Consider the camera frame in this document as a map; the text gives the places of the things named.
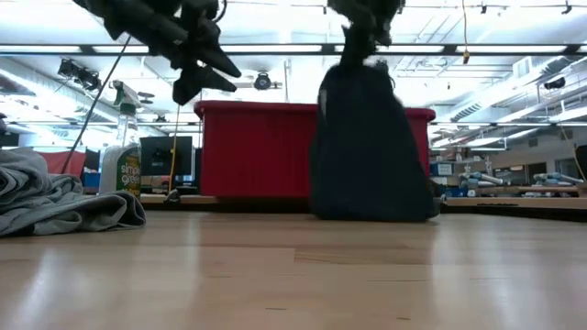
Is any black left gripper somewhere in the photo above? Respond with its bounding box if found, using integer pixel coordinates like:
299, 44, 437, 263
72, 0, 242, 106

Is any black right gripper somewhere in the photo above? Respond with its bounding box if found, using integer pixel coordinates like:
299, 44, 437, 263
327, 0, 404, 70

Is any red plastic bin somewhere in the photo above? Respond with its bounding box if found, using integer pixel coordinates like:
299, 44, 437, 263
194, 100, 437, 199

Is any dark navy garment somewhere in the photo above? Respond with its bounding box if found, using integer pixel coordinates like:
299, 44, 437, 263
309, 61, 442, 224

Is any grey garment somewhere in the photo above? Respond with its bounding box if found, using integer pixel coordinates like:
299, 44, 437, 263
0, 147, 148, 238

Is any black overhead crossbar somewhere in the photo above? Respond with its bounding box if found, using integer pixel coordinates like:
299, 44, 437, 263
0, 43, 587, 58

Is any black computer monitor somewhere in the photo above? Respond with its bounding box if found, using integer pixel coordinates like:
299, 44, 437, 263
139, 136, 194, 178

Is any spray cleaner bottle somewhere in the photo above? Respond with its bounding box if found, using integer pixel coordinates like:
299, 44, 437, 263
99, 80, 142, 197

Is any beige desk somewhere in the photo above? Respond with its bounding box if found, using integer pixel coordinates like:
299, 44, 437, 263
137, 192, 587, 211

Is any blue bin with white label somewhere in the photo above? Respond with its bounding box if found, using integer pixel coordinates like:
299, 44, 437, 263
429, 161, 454, 178

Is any red cloth screen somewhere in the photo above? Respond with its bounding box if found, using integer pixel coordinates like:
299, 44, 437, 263
39, 149, 87, 178

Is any round black ceiling camera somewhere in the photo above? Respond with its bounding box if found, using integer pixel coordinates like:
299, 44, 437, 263
253, 71, 273, 92

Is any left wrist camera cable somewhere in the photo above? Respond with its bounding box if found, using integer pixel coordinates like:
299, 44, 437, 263
211, 0, 229, 24

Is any black ceiling camera cluster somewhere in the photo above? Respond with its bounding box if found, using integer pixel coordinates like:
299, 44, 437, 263
57, 58, 103, 92

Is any long black cable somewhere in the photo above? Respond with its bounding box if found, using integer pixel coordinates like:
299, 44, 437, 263
61, 36, 133, 174

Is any black metal table frame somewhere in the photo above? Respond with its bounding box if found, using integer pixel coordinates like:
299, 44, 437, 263
137, 201, 587, 225

